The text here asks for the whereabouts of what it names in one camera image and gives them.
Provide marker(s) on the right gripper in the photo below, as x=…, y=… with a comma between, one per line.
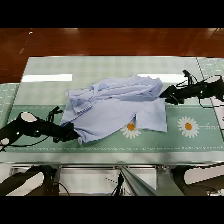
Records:
x=173, y=92

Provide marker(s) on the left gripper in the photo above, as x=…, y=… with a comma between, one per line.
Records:
x=65, y=131

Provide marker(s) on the light blue shirt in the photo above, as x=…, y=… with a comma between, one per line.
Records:
x=113, y=113

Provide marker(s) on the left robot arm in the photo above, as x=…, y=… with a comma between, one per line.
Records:
x=20, y=128

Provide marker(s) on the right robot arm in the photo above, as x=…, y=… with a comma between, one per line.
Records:
x=208, y=87

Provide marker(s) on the silver frame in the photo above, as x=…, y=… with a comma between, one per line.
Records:
x=143, y=181

